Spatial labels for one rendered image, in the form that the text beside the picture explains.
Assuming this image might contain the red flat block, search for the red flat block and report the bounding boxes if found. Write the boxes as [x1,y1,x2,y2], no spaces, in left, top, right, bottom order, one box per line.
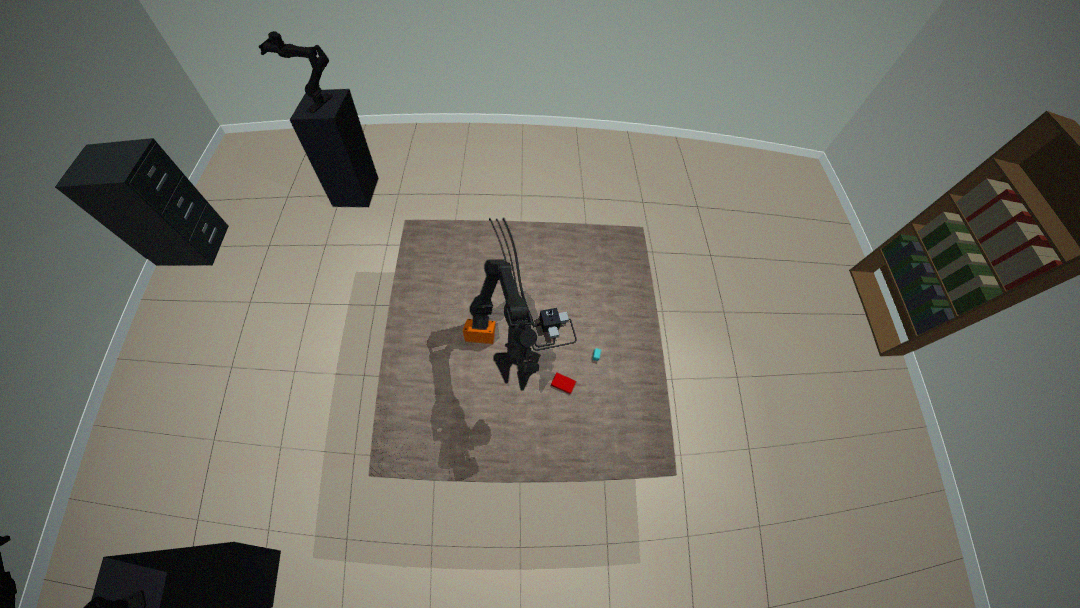
[551,371,576,394]

